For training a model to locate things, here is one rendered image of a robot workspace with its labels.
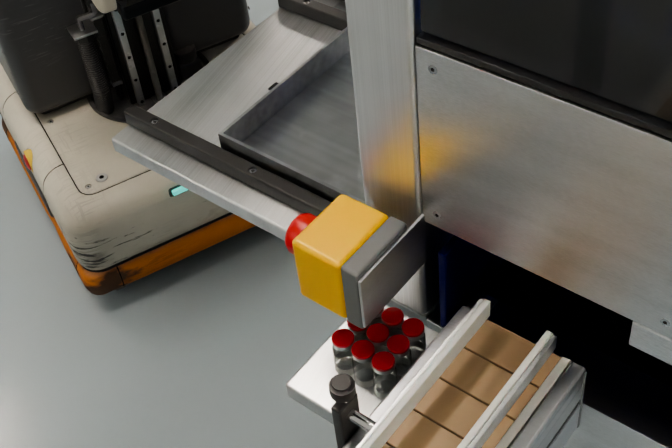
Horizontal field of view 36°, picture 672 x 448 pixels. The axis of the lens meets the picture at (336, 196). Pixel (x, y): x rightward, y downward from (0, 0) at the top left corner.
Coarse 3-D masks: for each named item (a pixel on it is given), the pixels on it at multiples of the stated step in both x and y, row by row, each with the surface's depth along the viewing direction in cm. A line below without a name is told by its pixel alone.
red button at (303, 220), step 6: (300, 216) 90; (306, 216) 90; (312, 216) 90; (294, 222) 90; (300, 222) 90; (306, 222) 90; (288, 228) 90; (294, 228) 90; (300, 228) 89; (288, 234) 90; (294, 234) 90; (288, 240) 90; (288, 246) 90
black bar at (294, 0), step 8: (280, 0) 137; (288, 0) 135; (296, 0) 135; (304, 0) 135; (312, 0) 135; (288, 8) 136; (296, 8) 135; (304, 8) 134; (312, 8) 133; (320, 8) 133; (328, 8) 133; (304, 16) 135; (312, 16) 134; (320, 16) 133; (328, 16) 132; (336, 16) 132; (344, 16) 131; (328, 24) 133; (336, 24) 132; (344, 24) 131
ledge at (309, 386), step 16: (432, 336) 96; (320, 352) 96; (304, 368) 95; (320, 368) 95; (288, 384) 94; (304, 384) 94; (320, 384) 94; (304, 400) 93; (320, 400) 92; (368, 400) 92; (320, 416) 93; (368, 416) 91
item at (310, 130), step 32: (320, 64) 125; (288, 96) 122; (320, 96) 123; (352, 96) 122; (224, 128) 115; (256, 128) 120; (288, 128) 119; (320, 128) 119; (352, 128) 118; (256, 160) 113; (288, 160) 115; (320, 160) 115; (352, 160) 114; (320, 192) 109; (352, 192) 111
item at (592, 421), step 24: (432, 312) 99; (504, 312) 98; (528, 336) 95; (576, 360) 93; (600, 360) 93; (600, 384) 91; (624, 384) 91; (648, 384) 91; (600, 408) 89; (624, 408) 89; (648, 408) 89; (576, 432) 94; (600, 432) 91; (624, 432) 88; (648, 432) 87
